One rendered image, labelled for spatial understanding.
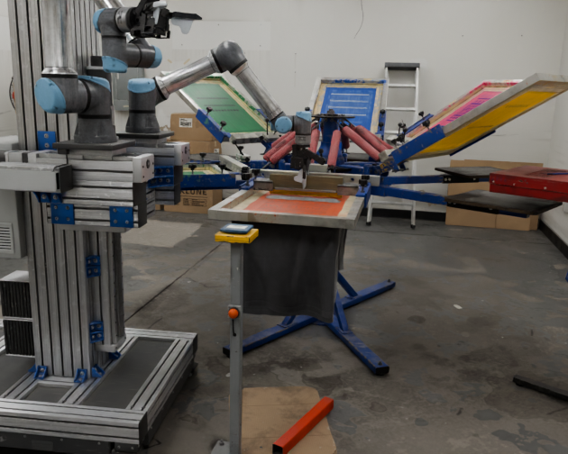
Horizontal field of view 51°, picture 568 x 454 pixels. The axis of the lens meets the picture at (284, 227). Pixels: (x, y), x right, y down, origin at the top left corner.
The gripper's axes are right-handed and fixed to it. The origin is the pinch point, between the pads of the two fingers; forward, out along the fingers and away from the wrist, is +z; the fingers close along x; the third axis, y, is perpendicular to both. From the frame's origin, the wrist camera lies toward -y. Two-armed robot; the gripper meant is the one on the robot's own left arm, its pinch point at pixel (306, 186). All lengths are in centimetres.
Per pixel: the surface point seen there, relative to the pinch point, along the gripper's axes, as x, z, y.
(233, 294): 79, 29, 13
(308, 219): 60, 3, -12
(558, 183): 7, -8, -112
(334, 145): -56, -15, -7
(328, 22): -412, -118, 48
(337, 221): 60, 3, -23
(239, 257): 79, 15, 11
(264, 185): 2.8, 0.3, 19.9
